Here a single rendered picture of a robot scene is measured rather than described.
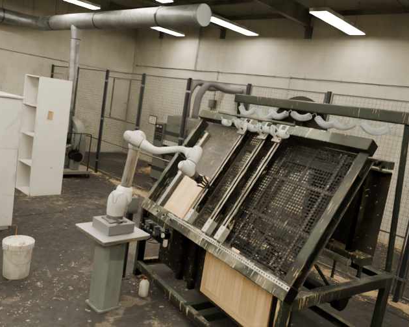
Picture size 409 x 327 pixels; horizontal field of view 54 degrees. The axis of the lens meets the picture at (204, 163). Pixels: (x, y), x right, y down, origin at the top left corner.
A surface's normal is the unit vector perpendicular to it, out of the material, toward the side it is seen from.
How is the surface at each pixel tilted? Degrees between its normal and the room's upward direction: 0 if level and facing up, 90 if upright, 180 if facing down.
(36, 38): 90
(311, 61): 90
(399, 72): 90
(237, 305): 90
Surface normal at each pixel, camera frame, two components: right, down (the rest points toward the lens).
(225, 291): -0.81, -0.04
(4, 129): 0.71, 0.21
